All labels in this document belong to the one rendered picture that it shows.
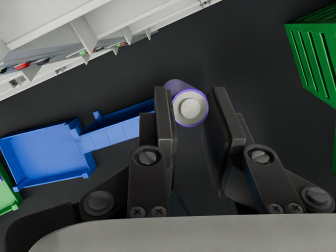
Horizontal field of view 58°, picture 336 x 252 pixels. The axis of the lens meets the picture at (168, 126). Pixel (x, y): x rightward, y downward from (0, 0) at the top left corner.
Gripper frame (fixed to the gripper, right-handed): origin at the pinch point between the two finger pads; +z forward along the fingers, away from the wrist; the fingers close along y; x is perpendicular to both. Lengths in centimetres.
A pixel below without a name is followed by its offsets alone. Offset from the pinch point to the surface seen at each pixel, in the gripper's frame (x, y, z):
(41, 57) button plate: -6.7, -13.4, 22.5
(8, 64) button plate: -5.1, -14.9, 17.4
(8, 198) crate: -89, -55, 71
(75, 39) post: -5.9, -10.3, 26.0
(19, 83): -25, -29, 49
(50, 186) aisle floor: -83, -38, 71
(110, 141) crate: -47, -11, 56
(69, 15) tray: 1.0, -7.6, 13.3
